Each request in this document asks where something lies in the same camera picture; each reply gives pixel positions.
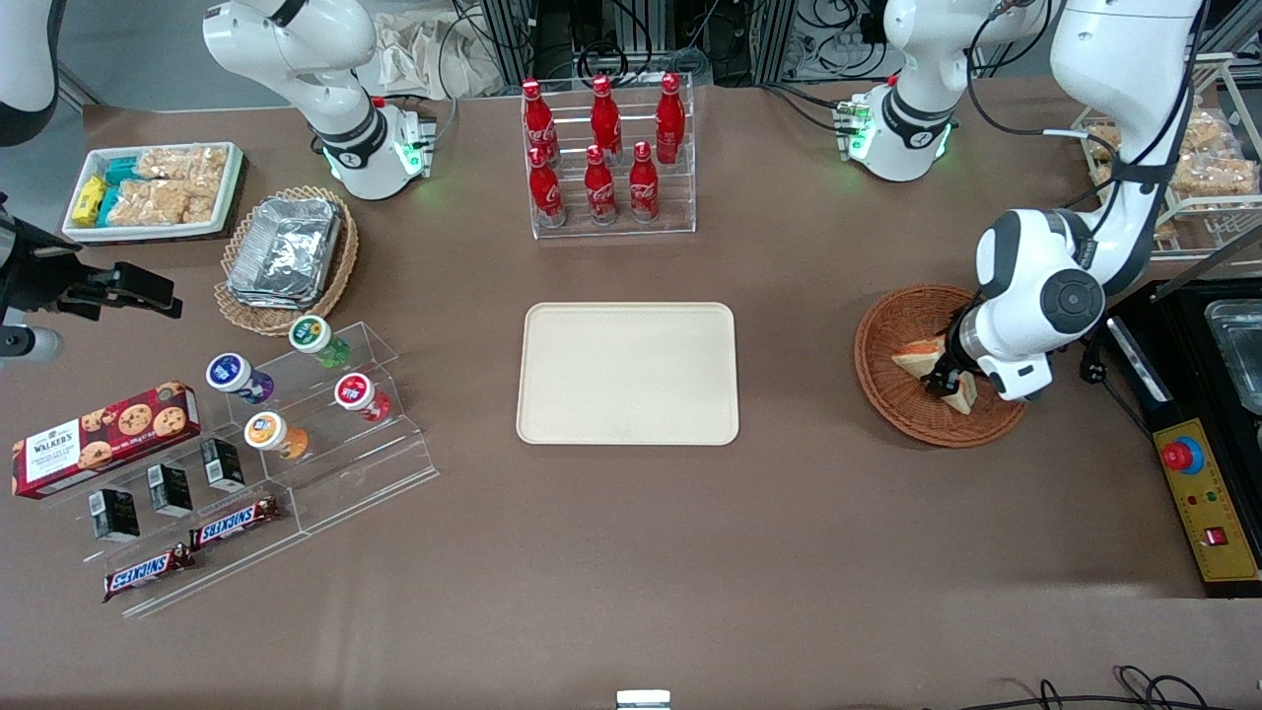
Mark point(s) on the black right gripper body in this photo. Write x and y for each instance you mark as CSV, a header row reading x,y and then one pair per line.
x,y
41,273

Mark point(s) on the triangular sandwich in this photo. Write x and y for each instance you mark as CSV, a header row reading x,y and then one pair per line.
x,y
917,357

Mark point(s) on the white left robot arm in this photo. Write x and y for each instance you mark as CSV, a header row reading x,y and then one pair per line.
x,y
1025,266

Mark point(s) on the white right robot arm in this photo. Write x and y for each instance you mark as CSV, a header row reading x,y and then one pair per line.
x,y
335,89

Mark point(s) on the round brown wicker basket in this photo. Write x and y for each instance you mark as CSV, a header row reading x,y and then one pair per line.
x,y
902,404

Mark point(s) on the white rectangular snack tray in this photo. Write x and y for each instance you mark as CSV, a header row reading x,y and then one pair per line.
x,y
74,232

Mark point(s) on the light oval wicker basket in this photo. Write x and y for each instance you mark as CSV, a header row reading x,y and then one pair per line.
x,y
340,266

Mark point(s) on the beige plastic serving tray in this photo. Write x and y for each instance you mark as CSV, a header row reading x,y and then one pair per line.
x,y
626,375

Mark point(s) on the clear bag of rice crackers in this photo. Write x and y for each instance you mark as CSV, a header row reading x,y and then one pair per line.
x,y
148,202
207,202
182,163

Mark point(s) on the teal snack packet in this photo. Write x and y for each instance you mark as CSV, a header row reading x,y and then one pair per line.
x,y
123,171
110,205

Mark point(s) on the yellow snack packet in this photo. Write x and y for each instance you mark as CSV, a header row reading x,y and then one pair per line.
x,y
89,200

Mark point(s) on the purple lidded cup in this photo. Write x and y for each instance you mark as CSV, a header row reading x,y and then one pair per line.
x,y
232,375

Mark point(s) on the silver foil container stack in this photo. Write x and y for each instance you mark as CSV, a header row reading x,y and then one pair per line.
x,y
286,251

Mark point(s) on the red Walkers cookie box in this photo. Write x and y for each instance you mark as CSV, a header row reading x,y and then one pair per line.
x,y
99,442

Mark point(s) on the green lidded cup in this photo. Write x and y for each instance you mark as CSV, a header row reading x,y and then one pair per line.
x,y
314,335

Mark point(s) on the small black box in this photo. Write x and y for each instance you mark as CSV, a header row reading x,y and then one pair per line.
x,y
171,490
223,465
115,515

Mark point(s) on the orange lidded cup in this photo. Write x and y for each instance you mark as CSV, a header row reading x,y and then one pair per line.
x,y
268,432

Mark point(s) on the silver metal pan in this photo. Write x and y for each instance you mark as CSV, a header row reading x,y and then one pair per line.
x,y
1240,345

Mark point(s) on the red lidded cup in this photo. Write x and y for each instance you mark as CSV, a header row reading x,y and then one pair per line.
x,y
355,391

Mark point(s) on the Snickers chocolate bar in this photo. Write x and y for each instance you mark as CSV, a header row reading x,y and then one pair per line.
x,y
235,523
148,572

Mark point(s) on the clear acrylic riser with boxes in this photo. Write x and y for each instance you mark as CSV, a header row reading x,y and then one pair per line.
x,y
246,572

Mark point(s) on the clear acrylic riser with cups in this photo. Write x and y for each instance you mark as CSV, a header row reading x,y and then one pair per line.
x,y
385,473

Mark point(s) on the clear acrylic bottle rack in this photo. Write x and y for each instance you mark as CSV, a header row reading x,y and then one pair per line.
x,y
680,212

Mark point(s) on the red cola bottle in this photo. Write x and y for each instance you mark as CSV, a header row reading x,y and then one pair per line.
x,y
600,192
670,118
605,118
545,192
644,187
537,118

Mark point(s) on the crumpled white plastic bag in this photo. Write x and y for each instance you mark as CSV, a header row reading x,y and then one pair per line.
x,y
434,54

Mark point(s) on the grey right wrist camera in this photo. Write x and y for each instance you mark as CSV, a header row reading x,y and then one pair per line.
x,y
30,343

